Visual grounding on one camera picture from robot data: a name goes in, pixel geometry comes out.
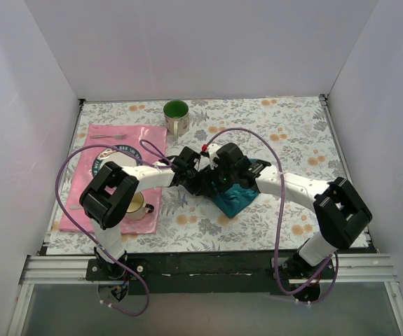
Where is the teal cloth napkin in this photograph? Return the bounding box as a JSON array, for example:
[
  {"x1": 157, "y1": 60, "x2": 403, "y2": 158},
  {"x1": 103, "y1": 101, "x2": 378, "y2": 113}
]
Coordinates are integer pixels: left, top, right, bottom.
[{"x1": 208, "y1": 156, "x2": 264, "y2": 218}]

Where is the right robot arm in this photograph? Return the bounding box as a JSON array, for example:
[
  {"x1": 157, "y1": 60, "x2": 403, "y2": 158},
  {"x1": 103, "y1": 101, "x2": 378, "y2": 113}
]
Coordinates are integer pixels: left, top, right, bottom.
[{"x1": 203, "y1": 143, "x2": 373, "y2": 279}]

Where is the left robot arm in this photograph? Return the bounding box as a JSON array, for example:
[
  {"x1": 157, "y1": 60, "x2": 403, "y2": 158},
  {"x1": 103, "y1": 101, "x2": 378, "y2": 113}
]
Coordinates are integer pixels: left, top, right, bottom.
[{"x1": 79, "y1": 147, "x2": 201, "y2": 280}]

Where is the green inside floral mug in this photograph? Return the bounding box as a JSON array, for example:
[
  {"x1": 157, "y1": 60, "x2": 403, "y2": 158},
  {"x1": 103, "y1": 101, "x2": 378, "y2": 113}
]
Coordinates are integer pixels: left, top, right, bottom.
[{"x1": 163, "y1": 100, "x2": 190, "y2": 139}]

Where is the pink placemat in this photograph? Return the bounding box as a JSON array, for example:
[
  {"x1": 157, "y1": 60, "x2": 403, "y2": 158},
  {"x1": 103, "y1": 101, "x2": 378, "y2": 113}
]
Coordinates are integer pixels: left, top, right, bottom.
[{"x1": 66, "y1": 124, "x2": 167, "y2": 234}]

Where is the cream enamel cup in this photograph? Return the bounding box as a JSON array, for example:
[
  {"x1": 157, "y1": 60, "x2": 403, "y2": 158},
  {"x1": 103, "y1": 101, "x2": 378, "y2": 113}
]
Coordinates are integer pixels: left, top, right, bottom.
[{"x1": 125, "y1": 192, "x2": 154, "y2": 221}]

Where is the white plate blue rim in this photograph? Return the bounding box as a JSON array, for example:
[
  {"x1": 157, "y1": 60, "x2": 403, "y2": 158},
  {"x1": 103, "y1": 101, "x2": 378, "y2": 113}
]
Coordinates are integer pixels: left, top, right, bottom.
[{"x1": 92, "y1": 144, "x2": 142, "y2": 176}]

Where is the silver fork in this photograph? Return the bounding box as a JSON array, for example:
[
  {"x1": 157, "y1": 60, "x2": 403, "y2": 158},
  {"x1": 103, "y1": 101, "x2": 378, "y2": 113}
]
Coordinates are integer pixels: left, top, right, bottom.
[{"x1": 90, "y1": 134, "x2": 127, "y2": 140}]

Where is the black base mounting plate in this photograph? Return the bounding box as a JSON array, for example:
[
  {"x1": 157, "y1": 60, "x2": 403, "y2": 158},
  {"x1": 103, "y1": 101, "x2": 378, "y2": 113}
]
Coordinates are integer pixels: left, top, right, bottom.
[{"x1": 86, "y1": 248, "x2": 339, "y2": 295}]

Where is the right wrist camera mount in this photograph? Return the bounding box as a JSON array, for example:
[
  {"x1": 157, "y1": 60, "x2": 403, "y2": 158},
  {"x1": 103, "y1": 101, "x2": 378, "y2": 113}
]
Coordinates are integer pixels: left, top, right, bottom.
[{"x1": 201, "y1": 143, "x2": 221, "y2": 169}]

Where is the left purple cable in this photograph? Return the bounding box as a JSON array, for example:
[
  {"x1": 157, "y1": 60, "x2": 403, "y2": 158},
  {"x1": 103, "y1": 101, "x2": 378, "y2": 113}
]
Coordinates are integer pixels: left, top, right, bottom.
[{"x1": 54, "y1": 139, "x2": 176, "y2": 316}]

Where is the purple cable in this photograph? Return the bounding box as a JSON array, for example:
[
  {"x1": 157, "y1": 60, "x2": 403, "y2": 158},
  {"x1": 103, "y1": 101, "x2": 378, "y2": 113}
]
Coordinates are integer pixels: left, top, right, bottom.
[
  {"x1": 203, "y1": 128, "x2": 339, "y2": 305},
  {"x1": 54, "y1": 139, "x2": 176, "y2": 316}
]

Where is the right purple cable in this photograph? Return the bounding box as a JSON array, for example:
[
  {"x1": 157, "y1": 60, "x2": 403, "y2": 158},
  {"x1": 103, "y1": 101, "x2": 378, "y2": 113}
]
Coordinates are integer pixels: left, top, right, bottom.
[{"x1": 203, "y1": 128, "x2": 339, "y2": 305}]

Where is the aluminium frame rail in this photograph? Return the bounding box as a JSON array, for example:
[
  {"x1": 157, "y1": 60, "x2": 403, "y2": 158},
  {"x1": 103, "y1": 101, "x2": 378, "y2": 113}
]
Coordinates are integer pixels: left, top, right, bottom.
[{"x1": 9, "y1": 253, "x2": 403, "y2": 335}]

